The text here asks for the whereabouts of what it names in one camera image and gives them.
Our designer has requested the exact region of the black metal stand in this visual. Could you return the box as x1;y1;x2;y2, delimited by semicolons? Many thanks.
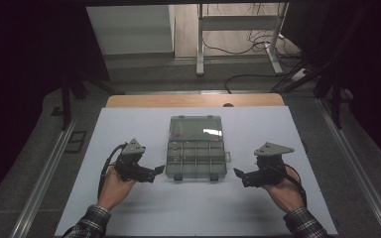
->
60;65;127;132
270;59;345;131

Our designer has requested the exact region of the person's right hand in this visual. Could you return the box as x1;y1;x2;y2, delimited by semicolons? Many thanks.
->
262;164;307;214

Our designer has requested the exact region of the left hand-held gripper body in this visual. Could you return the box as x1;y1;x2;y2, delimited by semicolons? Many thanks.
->
113;138;157;183

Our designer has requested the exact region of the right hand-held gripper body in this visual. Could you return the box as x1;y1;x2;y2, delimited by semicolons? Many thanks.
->
242;142;296;188

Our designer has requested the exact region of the left hand-held gripper black cable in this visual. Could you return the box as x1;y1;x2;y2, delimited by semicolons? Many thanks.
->
97;142;128;199

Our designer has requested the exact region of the long black floor cable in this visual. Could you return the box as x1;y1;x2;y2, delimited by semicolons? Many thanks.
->
223;72;281;94

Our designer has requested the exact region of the white power strip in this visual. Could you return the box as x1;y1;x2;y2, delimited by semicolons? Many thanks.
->
289;67;310;83

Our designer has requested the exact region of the hand-held gripper black cable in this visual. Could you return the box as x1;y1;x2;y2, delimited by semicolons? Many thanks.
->
282;163;309;209
97;142;128;199

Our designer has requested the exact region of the white cabinet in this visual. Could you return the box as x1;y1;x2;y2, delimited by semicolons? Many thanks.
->
85;4;177;57

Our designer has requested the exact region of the dark curtain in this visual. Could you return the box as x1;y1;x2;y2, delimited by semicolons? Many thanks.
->
279;0;381;167
0;0;111;212

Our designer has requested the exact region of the translucent grey compartment box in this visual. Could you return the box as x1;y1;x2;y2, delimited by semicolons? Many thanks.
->
164;114;232;182

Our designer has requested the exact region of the white metal desk frame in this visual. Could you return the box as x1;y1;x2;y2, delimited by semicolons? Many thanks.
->
195;3;289;77

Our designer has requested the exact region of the person's left hand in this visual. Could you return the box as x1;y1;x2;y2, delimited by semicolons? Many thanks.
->
97;163;138;212

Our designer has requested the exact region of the aluminium floor rail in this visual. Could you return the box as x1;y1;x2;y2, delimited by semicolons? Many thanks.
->
315;97;381;238
9;119;77;238

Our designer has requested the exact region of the tangled black floor cable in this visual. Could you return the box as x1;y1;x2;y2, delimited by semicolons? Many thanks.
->
200;31;301;58

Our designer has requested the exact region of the right hand-held gripper black cable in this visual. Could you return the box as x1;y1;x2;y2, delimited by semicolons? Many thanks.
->
282;163;309;209

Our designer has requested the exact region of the large black floor plate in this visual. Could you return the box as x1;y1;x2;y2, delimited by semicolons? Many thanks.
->
63;130;88;154

